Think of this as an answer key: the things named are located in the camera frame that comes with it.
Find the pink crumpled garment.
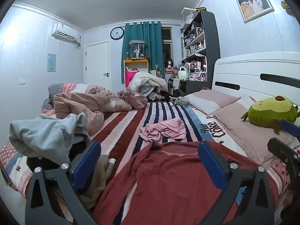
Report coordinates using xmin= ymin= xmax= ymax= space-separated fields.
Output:
xmin=139 ymin=117 xmax=187 ymax=144

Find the striped printed blanket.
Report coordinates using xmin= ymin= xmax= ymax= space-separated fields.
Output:
xmin=89 ymin=101 xmax=270 ymax=225

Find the white air conditioner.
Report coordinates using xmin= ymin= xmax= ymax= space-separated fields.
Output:
xmin=51 ymin=22 xmax=82 ymax=45

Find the framed wall photo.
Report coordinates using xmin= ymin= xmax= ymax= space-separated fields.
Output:
xmin=236 ymin=0 xmax=275 ymax=24

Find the dark desk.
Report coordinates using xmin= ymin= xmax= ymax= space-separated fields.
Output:
xmin=179 ymin=78 xmax=209 ymax=97

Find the dark tall bookshelf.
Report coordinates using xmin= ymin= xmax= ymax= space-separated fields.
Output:
xmin=180 ymin=10 xmax=221 ymax=99

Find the white duvet pile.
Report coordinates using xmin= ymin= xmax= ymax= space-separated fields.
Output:
xmin=129 ymin=70 xmax=169 ymax=97

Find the pink striped quilt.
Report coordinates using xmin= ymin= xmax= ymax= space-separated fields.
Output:
xmin=41 ymin=83 xmax=133 ymax=137

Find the clear display case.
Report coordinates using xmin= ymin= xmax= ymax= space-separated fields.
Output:
xmin=181 ymin=7 xmax=198 ymax=25

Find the window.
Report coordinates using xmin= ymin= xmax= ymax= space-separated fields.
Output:
xmin=161 ymin=27 xmax=173 ymax=63

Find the glass display case with coral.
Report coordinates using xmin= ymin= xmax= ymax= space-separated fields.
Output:
xmin=128 ymin=40 xmax=146 ymax=59

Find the pink dotted bed sheet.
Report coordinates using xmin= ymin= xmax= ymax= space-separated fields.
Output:
xmin=0 ymin=142 xmax=297 ymax=218

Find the teal curtain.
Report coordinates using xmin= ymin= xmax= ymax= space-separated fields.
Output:
xmin=121 ymin=21 xmax=164 ymax=84

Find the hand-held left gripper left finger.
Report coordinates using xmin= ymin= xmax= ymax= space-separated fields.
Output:
xmin=25 ymin=141 xmax=102 ymax=225

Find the white door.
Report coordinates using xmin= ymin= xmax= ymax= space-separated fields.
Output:
xmin=84 ymin=41 xmax=112 ymax=89

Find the light green tote bag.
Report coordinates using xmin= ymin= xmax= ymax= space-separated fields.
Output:
xmin=178 ymin=66 xmax=190 ymax=80

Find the light grey garment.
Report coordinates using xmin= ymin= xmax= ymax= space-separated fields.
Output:
xmin=9 ymin=112 xmax=89 ymax=165

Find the beige knit sweater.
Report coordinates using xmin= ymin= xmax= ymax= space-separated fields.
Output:
xmin=78 ymin=153 xmax=117 ymax=211

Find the green avocado plush toy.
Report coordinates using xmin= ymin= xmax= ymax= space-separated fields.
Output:
xmin=241 ymin=95 xmax=299 ymax=135

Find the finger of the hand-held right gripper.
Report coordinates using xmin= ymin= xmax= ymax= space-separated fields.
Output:
xmin=280 ymin=119 xmax=300 ymax=138
xmin=267 ymin=138 xmax=300 ymax=167

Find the round wall clock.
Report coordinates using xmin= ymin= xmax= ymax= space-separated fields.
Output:
xmin=110 ymin=27 xmax=125 ymax=40

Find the red knit sweater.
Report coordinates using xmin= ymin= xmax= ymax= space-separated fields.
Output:
xmin=92 ymin=141 xmax=283 ymax=225

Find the pink pillow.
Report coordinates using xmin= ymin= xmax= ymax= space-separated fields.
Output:
xmin=213 ymin=94 xmax=300 ymax=165
xmin=185 ymin=88 xmax=241 ymax=116

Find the pink shopping bag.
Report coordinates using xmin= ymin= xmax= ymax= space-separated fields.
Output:
xmin=125 ymin=69 xmax=139 ymax=88

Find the crumpled clear plastic bag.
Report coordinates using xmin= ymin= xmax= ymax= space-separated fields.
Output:
xmin=174 ymin=96 xmax=190 ymax=105

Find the white bed headboard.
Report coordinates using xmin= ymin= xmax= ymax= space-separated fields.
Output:
xmin=211 ymin=52 xmax=300 ymax=109

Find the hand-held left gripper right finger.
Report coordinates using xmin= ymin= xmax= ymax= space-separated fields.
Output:
xmin=197 ymin=141 xmax=276 ymax=225

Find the small blue wall poster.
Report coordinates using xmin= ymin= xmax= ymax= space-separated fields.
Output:
xmin=47 ymin=53 xmax=57 ymax=72

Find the pink satin bag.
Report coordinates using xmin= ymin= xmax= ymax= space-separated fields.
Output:
xmin=117 ymin=88 xmax=149 ymax=110

